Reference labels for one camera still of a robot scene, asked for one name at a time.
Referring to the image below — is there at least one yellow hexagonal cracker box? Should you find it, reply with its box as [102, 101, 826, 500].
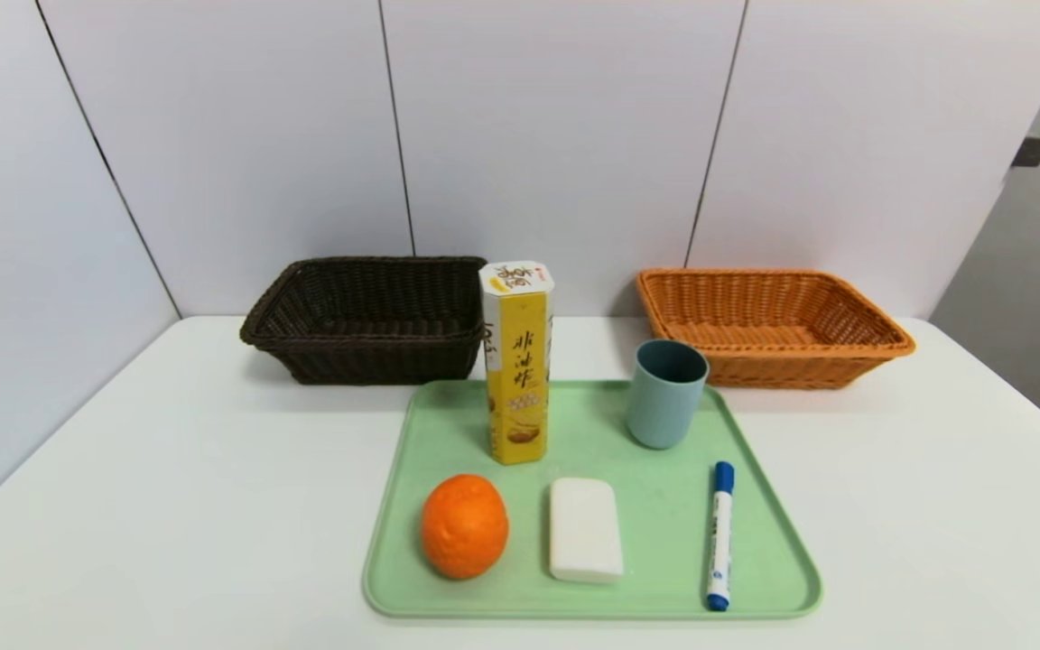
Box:
[479, 261, 556, 467]

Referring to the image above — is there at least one orange fruit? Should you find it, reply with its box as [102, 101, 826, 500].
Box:
[420, 474, 510, 580]

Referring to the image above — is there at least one white soap bar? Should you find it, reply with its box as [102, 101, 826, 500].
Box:
[548, 478, 626, 584]

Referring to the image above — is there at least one dark brown wicker basket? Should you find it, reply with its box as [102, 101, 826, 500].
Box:
[240, 256, 489, 386]

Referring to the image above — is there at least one orange wicker basket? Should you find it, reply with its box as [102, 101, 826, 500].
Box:
[636, 267, 916, 390]

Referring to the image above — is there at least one blue-grey plastic cup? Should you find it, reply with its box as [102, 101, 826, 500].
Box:
[626, 339, 710, 450]

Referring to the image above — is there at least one light green plastic tray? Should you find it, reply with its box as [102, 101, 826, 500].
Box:
[362, 379, 823, 621]

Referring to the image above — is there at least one blue and white marker pen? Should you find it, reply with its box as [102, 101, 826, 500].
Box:
[706, 461, 737, 612]

